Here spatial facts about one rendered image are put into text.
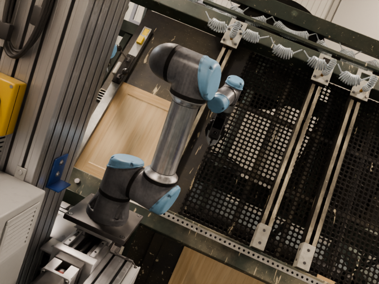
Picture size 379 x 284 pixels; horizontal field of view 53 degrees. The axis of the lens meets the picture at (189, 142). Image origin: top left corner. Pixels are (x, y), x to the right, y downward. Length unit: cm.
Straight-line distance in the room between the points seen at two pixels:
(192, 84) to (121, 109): 112
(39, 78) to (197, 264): 155
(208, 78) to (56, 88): 41
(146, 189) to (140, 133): 90
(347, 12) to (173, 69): 414
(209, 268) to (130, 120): 94
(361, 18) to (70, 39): 447
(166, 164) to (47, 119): 41
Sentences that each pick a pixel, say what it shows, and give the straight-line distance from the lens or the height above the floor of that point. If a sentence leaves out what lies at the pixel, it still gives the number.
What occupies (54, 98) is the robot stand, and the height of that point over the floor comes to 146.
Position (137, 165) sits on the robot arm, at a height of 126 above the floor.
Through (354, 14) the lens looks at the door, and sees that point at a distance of 512.
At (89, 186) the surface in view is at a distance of 201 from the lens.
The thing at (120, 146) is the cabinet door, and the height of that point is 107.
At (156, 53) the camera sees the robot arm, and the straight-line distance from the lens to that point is 114.
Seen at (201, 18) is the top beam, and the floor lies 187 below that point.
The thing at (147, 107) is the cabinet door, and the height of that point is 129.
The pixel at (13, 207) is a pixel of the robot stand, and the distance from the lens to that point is 91.
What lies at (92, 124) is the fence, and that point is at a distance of 212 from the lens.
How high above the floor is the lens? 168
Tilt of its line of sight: 13 degrees down
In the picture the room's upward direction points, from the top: 22 degrees clockwise
